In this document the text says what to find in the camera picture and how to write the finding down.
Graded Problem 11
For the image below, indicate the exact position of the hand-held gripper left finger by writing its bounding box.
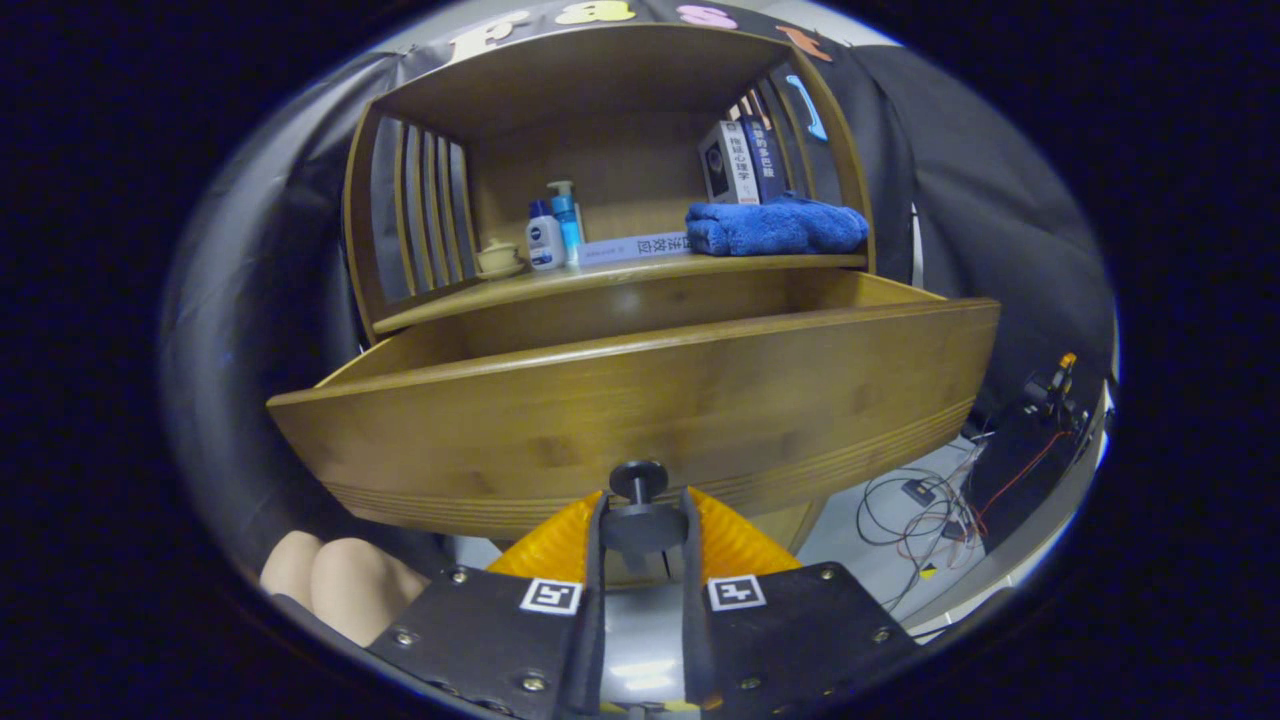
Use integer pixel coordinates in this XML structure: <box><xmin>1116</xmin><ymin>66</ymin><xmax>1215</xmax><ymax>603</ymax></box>
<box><xmin>365</xmin><ymin>488</ymin><xmax>611</xmax><ymax>719</ymax></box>

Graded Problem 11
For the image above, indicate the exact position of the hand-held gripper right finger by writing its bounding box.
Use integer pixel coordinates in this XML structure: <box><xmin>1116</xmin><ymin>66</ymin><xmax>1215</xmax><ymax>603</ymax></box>
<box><xmin>680</xmin><ymin>486</ymin><xmax>919</xmax><ymax>716</ymax></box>

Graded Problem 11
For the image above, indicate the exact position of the wooden countertop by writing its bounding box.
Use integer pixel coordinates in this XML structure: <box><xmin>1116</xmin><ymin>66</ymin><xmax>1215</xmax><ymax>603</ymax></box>
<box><xmin>372</xmin><ymin>252</ymin><xmax>869</xmax><ymax>334</ymax></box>

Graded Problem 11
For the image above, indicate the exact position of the wooden cabinet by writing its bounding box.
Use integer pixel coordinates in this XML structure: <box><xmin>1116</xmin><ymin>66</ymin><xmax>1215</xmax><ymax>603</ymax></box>
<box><xmin>343</xmin><ymin>22</ymin><xmax>878</xmax><ymax>556</ymax></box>

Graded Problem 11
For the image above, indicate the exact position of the person's bare knee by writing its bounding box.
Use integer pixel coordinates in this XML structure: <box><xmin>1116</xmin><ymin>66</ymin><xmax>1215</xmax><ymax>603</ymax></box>
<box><xmin>310</xmin><ymin>538</ymin><xmax>431</xmax><ymax>649</ymax></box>
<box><xmin>260</xmin><ymin>530</ymin><xmax>326</xmax><ymax>611</ymax></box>

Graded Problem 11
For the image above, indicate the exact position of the grey lying book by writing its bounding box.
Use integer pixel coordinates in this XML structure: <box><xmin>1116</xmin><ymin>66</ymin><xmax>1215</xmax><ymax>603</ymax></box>
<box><xmin>578</xmin><ymin>231</ymin><xmax>693</xmax><ymax>267</ymax></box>

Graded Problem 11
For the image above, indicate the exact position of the cream lidded teacup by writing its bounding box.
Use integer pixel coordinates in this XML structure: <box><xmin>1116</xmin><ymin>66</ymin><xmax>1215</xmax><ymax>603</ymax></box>
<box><xmin>475</xmin><ymin>238</ymin><xmax>526</xmax><ymax>281</ymax></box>

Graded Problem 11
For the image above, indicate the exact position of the white lotion bottle blue cap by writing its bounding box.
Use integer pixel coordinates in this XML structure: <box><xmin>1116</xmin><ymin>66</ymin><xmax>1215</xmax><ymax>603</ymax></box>
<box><xmin>526</xmin><ymin>199</ymin><xmax>567</xmax><ymax>272</ymax></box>

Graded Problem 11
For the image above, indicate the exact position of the blue pump bottle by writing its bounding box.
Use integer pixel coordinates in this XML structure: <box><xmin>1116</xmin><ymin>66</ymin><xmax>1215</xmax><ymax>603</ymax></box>
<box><xmin>546</xmin><ymin>180</ymin><xmax>585</xmax><ymax>266</ymax></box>

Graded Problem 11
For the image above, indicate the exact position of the blue folded towel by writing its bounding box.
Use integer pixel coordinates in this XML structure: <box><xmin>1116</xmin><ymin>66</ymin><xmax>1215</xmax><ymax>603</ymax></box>
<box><xmin>685</xmin><ymin>192</ymin><xmax>870</xmax><ymax>257</ymax></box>

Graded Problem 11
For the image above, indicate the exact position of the orange and black tool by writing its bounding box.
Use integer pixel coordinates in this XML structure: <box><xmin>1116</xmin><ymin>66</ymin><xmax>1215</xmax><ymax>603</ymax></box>
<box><xmin>1020</xmin><ymin>352</ymin><xmax>1086</xmax><ymax>431</ymax></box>

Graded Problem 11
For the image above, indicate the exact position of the white standing book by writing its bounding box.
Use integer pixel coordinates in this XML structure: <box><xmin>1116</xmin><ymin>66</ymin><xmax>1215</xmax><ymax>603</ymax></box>
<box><xmin>698</xmin><ymin>121</ymin><xmax>761</xmax><ymax>206</ymax></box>

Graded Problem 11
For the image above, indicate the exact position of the dark blue standing book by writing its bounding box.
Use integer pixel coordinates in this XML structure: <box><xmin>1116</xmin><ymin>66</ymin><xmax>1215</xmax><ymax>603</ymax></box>
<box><xmin>738</xmin><ymin>113</ymin><xmax>791</xmax><ymax>204</ymax></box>

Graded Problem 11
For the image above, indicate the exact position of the tangle of floor cables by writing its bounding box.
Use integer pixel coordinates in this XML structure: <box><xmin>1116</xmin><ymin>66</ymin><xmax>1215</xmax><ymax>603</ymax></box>
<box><xmin>857</xmin><ymin>430</ymin><xmax>1071</xmax><ymax>613</ymax></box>

